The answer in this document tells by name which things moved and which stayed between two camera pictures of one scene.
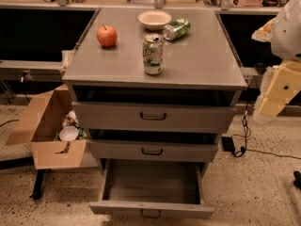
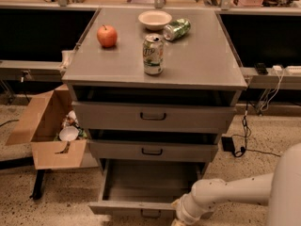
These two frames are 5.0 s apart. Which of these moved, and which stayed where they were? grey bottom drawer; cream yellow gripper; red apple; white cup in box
Moved: cream yellow gripper
Stayed: red apple; white cup in box; grey bottom drawer
